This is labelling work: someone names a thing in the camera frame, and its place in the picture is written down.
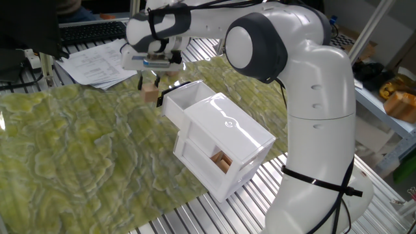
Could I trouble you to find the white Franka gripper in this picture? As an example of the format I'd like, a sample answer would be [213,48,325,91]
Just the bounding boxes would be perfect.
[120,44,187,92]

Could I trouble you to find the small wooden block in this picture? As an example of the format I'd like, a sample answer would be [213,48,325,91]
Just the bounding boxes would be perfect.
[140,82,161,104]

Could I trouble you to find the white drawer with black handle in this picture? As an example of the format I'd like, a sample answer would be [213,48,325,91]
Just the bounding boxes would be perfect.
[155,79,217,128]

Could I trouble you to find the white plastic drawer cabinet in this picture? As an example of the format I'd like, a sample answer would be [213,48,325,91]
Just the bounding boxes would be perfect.
[172,92,277,204]

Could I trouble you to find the stack of printed papers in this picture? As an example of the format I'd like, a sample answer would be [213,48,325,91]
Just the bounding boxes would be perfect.
[55,38,138,91]

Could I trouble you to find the black computer keyboard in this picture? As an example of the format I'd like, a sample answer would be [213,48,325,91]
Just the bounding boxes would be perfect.
[58,21,127,47]

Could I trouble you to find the green marble pattern mat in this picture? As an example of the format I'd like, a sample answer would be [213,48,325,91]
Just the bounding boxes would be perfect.
[0,55,330,234]

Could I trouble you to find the brown wooden block pieces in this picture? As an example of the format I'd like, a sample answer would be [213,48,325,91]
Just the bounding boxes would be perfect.
[210,150,233,175]

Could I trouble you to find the white power strip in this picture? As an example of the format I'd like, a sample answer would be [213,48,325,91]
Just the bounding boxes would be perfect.
[23,48,43,73]

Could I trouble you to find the black monitor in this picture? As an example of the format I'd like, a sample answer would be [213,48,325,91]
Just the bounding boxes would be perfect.
[0,0,71,61]

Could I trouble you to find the black white checkerboard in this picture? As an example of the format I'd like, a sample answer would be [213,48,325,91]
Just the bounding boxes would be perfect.
[330,33,356,50]

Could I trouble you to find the black bag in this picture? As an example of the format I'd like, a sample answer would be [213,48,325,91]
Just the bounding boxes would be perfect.
[352,60,396,92]

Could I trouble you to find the grey metal shelf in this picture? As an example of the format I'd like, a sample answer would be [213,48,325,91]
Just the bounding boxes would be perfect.
[354,84,416,178]

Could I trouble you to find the yellow and black tool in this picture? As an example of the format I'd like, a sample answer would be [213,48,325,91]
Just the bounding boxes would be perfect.
[378,73,416,100]

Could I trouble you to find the orange brown box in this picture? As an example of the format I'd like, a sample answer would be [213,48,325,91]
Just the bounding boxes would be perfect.
[382,90,416,124]

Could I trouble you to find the green plastic crate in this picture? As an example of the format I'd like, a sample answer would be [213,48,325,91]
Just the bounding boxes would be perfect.
[392,155,416,185]

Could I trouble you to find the silver camera with blue ends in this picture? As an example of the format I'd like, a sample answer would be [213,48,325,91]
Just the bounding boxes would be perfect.
[142,53,183,69]

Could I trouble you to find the tall aluminium frame post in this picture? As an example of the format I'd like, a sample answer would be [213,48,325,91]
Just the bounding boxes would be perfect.
[129,0,142,18]

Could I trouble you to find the short aluminium post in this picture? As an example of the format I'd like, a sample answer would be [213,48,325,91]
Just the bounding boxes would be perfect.
[38,53,55,88]

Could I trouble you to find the black cable near monitor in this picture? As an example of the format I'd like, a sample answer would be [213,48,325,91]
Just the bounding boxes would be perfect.
[0,71,45,92]

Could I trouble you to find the thin black hanging cable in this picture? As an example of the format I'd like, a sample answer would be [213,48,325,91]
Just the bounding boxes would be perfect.
[275,77,289,111]

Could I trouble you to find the pale slanted aluminium post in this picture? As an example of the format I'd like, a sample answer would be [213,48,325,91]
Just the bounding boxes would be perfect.
[348,0,397,65]

